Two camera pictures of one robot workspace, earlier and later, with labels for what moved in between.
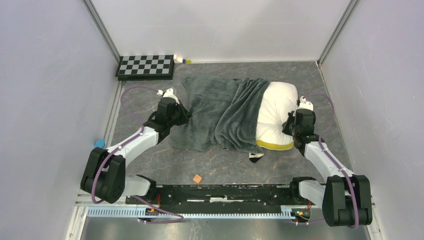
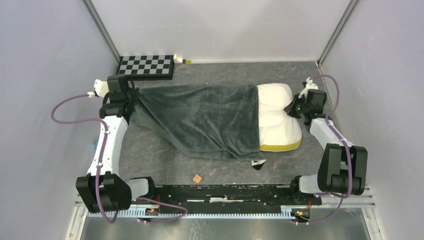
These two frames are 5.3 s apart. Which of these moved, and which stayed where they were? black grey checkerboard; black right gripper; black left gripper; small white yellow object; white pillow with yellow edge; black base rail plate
Moved: black right gripper; black left gripper
Stayed: black base rail plate; black grey checkerboard; white pillow with yellow edge; small white yellow object
